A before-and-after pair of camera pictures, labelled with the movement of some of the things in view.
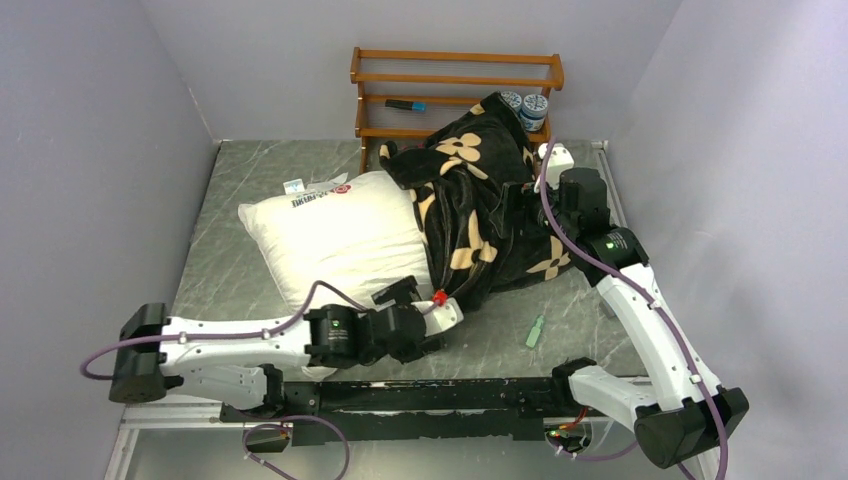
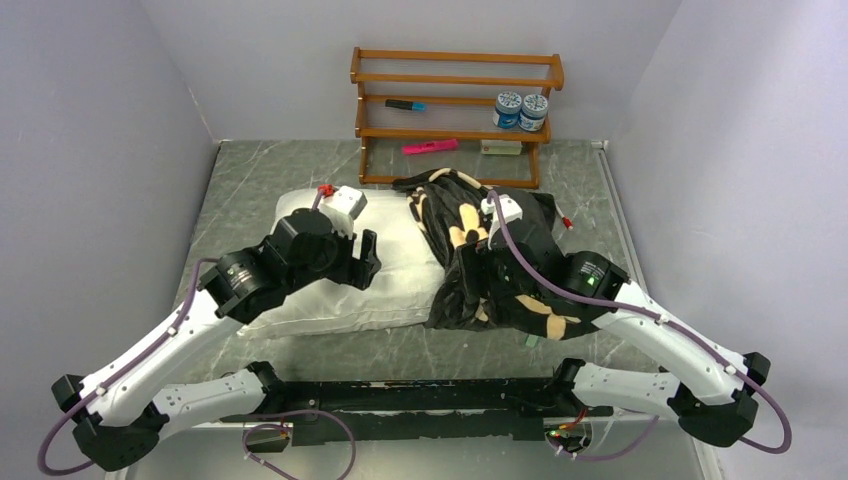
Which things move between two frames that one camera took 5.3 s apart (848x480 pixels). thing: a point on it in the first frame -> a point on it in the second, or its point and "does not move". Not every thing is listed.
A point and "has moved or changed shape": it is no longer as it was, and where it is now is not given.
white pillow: [358, 235] has moved or changed shape
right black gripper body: [567, 222] -> [503, 280]
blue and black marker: [406, 105] does not move
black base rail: [355, 412] does not move
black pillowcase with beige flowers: [457, 175] -> [448, 205]
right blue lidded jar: [533, 112] does not move
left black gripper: [400, 292] -> [353, 270]
